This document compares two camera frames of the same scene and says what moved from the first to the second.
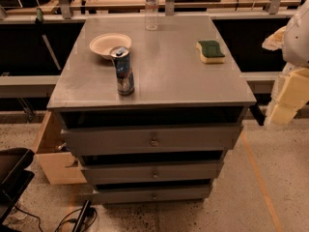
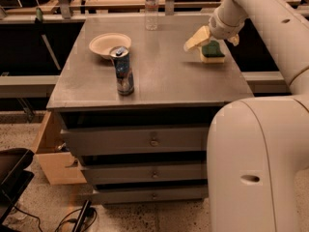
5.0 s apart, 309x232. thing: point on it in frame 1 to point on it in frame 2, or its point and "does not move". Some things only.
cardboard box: [56, 161] does not move
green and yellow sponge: [210, 51] does not move
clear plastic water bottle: [152, 8] does not move
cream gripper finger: [290, 94] to [201, 37]
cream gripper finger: [276, 41] to [235, 40]
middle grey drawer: [148, 171] does not move
